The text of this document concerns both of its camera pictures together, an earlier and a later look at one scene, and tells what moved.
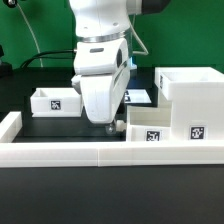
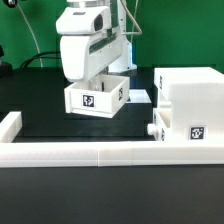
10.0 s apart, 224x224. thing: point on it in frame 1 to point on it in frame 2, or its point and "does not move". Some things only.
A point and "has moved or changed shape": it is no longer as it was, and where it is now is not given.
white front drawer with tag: [149, 123] has moved or changed shape
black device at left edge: [6, 71] does not move
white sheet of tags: [137, 96] does not move
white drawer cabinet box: [196, 96] does not move
